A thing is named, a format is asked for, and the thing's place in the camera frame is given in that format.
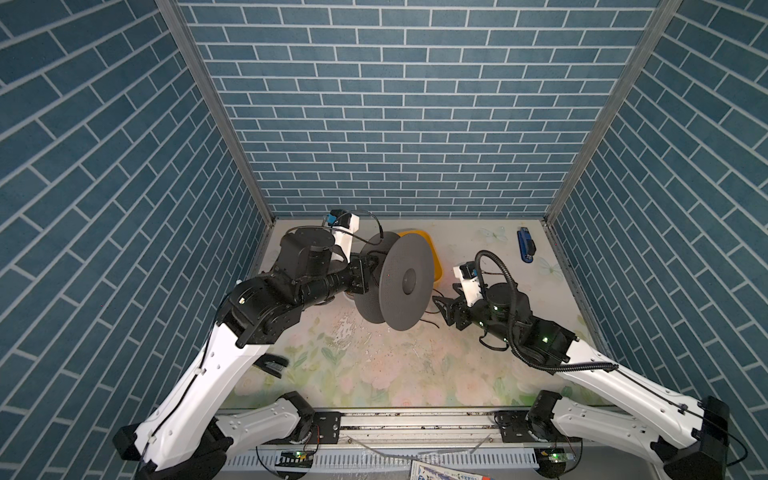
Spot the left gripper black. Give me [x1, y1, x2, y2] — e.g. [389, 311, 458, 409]
[295, 251, 382, 312]

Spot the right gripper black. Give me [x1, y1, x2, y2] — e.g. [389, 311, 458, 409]
[432, 281, 517, 347]

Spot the grey cable spool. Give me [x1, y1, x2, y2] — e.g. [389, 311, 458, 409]
[354, 232, 435, 331]

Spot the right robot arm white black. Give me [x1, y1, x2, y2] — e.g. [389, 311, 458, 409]
[433, 283, 737, 479]

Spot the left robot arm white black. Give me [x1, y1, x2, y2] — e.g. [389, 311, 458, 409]
[113, 211, 378, 479]

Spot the yellow plastic tray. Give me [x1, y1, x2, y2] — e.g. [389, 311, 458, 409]
[398, 229, 443, 283]

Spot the blue stapler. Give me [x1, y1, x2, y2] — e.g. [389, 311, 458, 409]
[517, 227, 537, 264]

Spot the black stapler on table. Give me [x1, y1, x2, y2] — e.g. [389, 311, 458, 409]
[253, 353, 290, 379]

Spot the printed paper sheet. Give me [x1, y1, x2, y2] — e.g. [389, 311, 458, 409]
[409, 460, 490, 480]

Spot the right green circuit board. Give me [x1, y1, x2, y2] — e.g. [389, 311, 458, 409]
[534, 448, 575, 479]

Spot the green circuit board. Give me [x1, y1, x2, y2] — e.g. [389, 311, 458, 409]
[275, 450, 315, 470]
[534, 448, 575, 479]

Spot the left green circuit board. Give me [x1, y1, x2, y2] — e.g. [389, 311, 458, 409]
[275, 450, 315, 470]

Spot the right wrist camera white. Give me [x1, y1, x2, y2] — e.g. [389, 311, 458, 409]
[453, 261, 484, 307]

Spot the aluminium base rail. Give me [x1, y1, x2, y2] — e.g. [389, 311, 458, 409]
[157, 406, 685, 480]

